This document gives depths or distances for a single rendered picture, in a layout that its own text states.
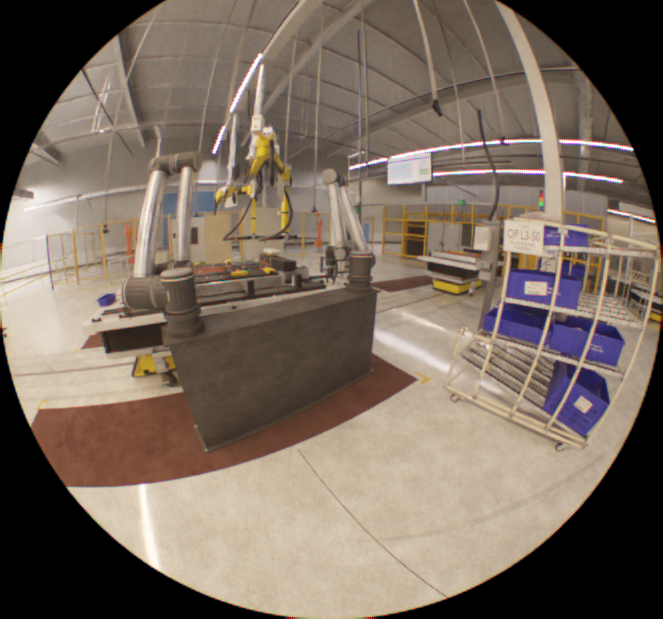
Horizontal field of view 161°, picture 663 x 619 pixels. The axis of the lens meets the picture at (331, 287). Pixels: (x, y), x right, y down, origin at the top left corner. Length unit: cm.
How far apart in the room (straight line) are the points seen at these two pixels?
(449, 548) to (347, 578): 55
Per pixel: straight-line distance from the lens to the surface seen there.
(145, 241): 154
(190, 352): 142
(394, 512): 160
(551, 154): 400
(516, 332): 206
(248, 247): 710
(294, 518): 155
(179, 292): 132
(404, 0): 1065
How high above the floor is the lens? 146
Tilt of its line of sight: 14 degrees down
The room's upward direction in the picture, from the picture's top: 1 degrees clockwise
